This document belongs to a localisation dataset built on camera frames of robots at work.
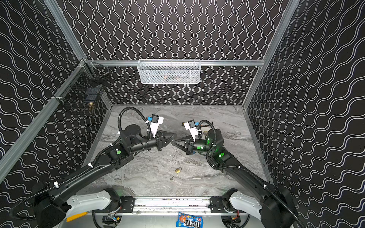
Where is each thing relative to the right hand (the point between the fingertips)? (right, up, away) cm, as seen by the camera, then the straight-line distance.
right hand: (172, 144), depth 65 cm
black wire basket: (-62, +35, +32) cm, 78 cm away
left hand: (+3, +4, -4) cm, 7 cm away
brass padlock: (+2, -19, +20) cm, 28 cm away
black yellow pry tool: (+5, +8, +41) cm, 42 cm away
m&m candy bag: (+7, -38, +4) cm, 39 cm away
